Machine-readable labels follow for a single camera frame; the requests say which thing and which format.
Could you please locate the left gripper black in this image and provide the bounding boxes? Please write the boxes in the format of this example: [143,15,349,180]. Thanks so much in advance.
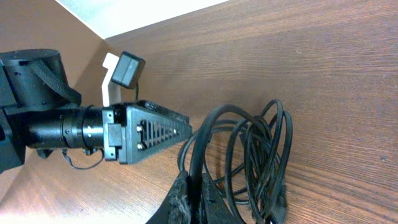
[101,100,193,164]

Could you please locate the black usb cable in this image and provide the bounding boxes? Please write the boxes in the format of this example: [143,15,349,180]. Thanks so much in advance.
[177,98,294,224]

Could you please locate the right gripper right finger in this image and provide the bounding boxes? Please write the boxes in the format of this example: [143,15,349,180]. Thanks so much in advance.
[198,173,241,224]

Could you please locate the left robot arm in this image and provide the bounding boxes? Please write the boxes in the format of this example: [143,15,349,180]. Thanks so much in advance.
[1,49,192,171]

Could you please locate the left camera black cable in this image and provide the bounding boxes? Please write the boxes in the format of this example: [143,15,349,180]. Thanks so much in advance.
[60,148,105,170]

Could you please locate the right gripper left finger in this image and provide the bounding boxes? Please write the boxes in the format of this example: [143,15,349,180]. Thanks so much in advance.
[146,170,192,224]

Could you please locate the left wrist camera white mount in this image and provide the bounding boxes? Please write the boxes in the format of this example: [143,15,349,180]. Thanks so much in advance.
[101,50,147,108]

